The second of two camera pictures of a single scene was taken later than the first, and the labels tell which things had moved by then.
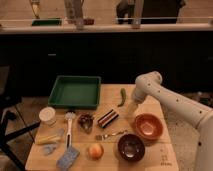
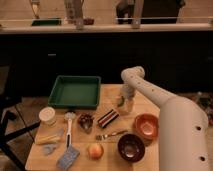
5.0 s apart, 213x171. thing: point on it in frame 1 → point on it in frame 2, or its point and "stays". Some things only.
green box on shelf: (47, 22) stays
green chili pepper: (123, 95) stays
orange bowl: (148, 125) stays
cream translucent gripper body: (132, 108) → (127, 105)
